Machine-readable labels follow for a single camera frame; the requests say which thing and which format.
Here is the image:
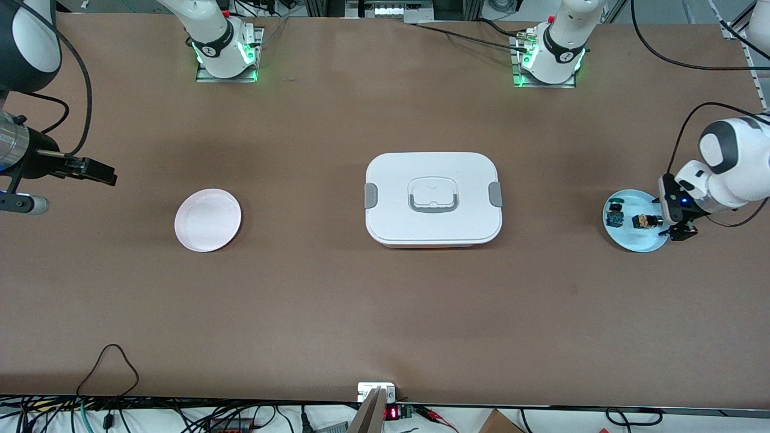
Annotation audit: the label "white lunch box grey latches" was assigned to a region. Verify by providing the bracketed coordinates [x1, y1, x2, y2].
[365, 152, 504, 249]

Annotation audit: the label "light blue round plate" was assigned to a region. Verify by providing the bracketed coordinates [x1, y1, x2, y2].
[603, 189, 671, 253]

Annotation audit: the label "pink round plate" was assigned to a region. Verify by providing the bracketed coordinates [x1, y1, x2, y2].
[174, 188, 242, 253]

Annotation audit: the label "brown cardboard piece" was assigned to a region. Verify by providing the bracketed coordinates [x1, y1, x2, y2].
[478, 409, 524, 433]

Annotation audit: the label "red clip leads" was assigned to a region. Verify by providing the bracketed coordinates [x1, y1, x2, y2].
[415, 405, 459, 432]

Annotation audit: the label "grey metal bar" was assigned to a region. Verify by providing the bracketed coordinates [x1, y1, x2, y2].
[348, 387, 387, 433]

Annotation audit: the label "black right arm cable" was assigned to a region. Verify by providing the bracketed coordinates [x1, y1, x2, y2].
[0, 0, 94, 158]

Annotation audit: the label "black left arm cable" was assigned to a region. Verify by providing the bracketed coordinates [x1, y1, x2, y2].
[630, 0, 770, 229]

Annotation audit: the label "aluminium profile rail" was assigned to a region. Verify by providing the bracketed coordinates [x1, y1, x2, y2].
[710, 0, 770, 124]

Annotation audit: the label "black cable loop under table edge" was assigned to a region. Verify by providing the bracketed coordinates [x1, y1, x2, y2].
[605, 407, 664, 428]

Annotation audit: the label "thin black looped cable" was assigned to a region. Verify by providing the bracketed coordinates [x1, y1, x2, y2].
[76, 344, 140, 398]

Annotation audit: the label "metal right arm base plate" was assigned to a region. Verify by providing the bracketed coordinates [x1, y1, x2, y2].
[196, 25, 265, 84]

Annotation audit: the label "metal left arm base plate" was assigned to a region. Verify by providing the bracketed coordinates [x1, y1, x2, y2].
[510, 33, 578, 89]

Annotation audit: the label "black cable to arm base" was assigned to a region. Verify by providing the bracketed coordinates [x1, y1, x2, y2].
[415, 21, 533, 52]

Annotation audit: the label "metal frame with white labels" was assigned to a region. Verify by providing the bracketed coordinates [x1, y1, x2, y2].
[346, 0, 435, 25]

